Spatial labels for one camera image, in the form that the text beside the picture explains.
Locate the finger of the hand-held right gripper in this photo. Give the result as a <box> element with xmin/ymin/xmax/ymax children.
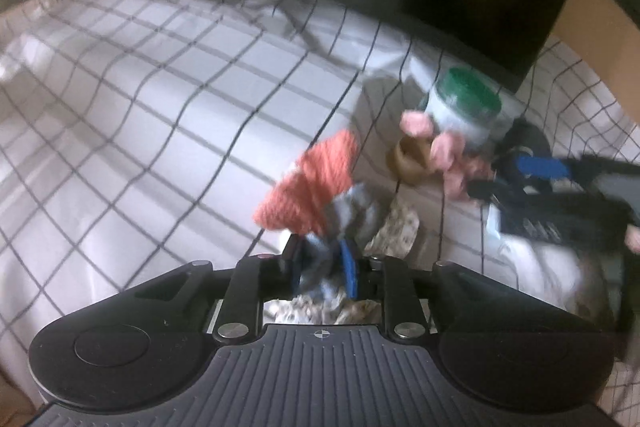
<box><xmin>495</xmin><ymin>147</ymin><xmax>583</xmax><ymax>182</ymax></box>
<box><xmin>465</xmin><ymin>177</ymin><xmax>532</xmax><ymax>208</ymax></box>

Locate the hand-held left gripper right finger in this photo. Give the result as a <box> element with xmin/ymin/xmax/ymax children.
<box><xmin>340</xmin><ymin>239</ymin><xmax>507</xmax><ymax>341</ymax></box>

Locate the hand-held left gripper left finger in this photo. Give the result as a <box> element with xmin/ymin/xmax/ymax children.
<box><xmin>132</xmin><ymin>239</ymin><xmax>306</xmax><ymax>344</ymax></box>

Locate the pink plush toy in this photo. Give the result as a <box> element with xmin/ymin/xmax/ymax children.
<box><xmin>400</xmin><ymin>109</ymin><xmax>496</xmax><ymax>202</ymax></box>

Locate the orange and grey sock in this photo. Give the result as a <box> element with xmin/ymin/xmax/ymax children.
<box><xmin>252</xmin><ymin>129</ymin><xmax>383</xmax><ymax>298</ymax></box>

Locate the person's right hand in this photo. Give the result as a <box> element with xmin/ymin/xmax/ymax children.
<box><xmin>622</xmin><ymin>224</ymin><xmax>640</xmax><ymax>255</ymax></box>

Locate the floral patterned cloth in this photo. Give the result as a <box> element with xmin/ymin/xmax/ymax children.
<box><xmin>262</xmin><ymin>199</ymin><xmax>421</xmax><ymax>325</ymax></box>

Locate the tan round object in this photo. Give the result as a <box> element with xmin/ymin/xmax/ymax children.
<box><xmin>387</xmin><ymin>139</ymin><xmax>436</xmax><ymax>185</ymax></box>

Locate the green lid jar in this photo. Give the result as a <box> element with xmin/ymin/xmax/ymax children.
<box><xmin>422</xmin><ymin>67</ymin><xmax>503</xmax><ymax>148</ymax></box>

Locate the white checked bed sheet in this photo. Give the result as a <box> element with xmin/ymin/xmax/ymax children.
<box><xmin>0</xmin><ymin>0</ymin><xmax>640</xmax><ymax>427</ymax></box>

